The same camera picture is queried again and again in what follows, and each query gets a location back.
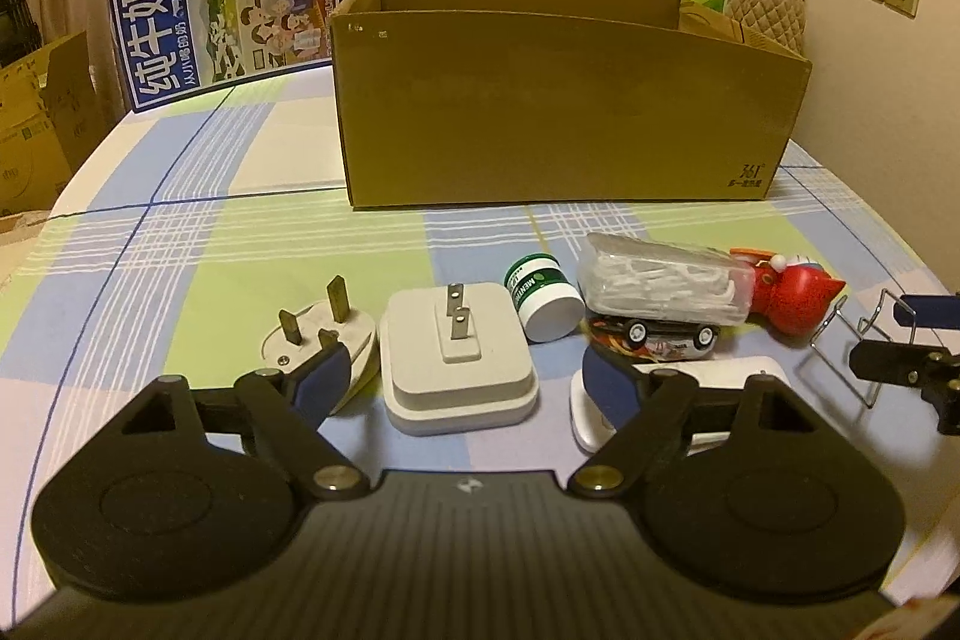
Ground white power adapter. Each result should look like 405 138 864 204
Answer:
379 281 540 438

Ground red toy figurine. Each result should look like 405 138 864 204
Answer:
728 247 848 342

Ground white charger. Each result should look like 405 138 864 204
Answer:
569 354 797 458

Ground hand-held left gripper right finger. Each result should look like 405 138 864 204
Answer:
566 346 826 500

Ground white three-pin plug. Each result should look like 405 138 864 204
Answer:
259 276 380 417

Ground green and white jar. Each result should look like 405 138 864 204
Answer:
503 250 587 343

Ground brown cardboard carton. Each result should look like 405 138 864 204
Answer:
0 30 107 217

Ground metal wire stand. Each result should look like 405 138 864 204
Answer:
795 286 920 410

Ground blue illustrated milk carton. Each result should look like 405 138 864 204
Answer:
102 0 343 115

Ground cardboard box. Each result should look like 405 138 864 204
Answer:
328 0 814 211

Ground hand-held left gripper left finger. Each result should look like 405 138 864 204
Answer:
112 341 372 500

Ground quilted beige chair back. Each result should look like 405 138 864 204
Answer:
679 0 812 61

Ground toy car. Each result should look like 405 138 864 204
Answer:
584 313 722 361

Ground clear box of floss picks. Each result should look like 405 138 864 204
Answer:
575 232 759 330

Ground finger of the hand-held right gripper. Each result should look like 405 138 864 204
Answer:
850 340 960 437
891 292 960 330

